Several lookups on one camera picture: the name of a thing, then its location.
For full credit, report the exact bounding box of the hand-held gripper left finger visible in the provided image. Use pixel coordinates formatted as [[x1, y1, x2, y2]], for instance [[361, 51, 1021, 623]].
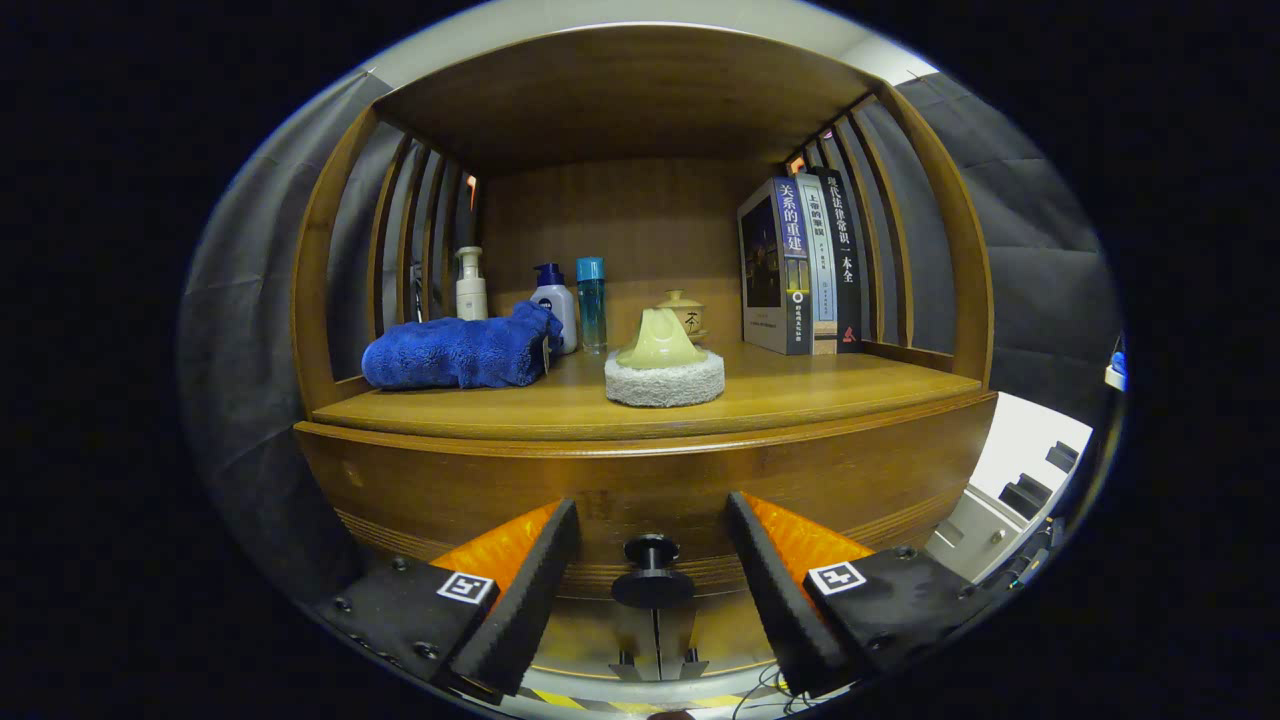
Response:
[[315, 497, 582, 701]]

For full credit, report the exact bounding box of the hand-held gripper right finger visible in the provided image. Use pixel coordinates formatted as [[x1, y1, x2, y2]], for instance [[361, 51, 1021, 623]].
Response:
[[725, 490, 986, 699]]

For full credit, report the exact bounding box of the black drawer knob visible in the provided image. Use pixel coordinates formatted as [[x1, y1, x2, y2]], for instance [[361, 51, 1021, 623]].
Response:
[[611, 534, 696, 609]]

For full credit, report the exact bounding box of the wooden drawer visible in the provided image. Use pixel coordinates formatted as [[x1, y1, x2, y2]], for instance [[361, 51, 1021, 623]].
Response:
[[293, 390, 999, 601]]

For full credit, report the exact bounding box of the green scrub brush white pad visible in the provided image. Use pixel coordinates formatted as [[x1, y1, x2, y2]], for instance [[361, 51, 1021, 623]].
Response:
[[604, 306, 726, 408]]

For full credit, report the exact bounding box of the wooden cabinet door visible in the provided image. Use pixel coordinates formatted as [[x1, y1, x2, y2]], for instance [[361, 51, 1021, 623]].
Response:
[[540, 600, 656, 681], [657, 600, 776, 679]]

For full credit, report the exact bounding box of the wooden countertop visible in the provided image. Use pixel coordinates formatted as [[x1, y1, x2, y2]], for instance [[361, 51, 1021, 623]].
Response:
[[312, 338, 984, 441]]

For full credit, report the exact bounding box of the wooden cabinet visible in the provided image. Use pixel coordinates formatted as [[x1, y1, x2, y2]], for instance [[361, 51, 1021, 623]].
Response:
[[290, 25, 996, 686]]

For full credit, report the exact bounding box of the black electronic device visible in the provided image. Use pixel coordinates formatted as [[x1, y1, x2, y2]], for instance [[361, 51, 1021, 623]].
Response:
[[985, 515, 1066, 596]]

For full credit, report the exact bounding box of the blue towel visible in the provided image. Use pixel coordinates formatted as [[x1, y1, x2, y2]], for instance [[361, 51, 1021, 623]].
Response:
[[361, 300, 564, 391]]

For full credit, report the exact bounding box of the white lotion bottle blue cap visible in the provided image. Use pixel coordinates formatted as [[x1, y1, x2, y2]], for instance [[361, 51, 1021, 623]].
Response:
[[530, 263, 578, 355]]

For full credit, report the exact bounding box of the teal clear bottle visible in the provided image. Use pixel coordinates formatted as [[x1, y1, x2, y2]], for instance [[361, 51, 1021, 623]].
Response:
[[576, 257, 608, 355]]

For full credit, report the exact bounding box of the beige lidded teacup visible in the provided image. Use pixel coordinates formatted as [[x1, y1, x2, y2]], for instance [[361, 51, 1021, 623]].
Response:
[[657, 289, 706, 336]]

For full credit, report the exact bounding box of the white pump bottle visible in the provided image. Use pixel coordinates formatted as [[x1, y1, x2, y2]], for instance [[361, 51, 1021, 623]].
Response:
[[455, 246, 489, 322]]

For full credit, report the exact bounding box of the book with white spine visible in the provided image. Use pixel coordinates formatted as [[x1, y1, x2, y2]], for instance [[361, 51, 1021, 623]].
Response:
[[795, 173, 839, 355]]

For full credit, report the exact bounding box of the book with purple spine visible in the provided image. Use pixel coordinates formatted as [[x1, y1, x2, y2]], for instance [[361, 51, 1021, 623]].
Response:
[[737, 178, 813, 357]]

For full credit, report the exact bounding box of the book with black spine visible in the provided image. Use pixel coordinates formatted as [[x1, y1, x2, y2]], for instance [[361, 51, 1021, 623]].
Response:
[[812, 166, 863, 354]]

